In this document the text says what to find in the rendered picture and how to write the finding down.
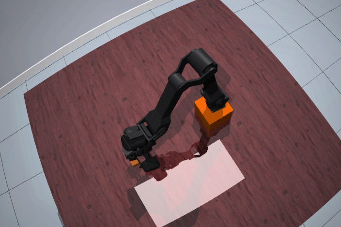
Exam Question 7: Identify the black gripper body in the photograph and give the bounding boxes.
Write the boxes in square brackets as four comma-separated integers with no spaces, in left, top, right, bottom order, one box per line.
[124,125,160,172]

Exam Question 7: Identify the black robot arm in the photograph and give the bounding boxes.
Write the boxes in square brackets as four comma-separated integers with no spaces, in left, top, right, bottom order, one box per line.
[121,47,229,162]

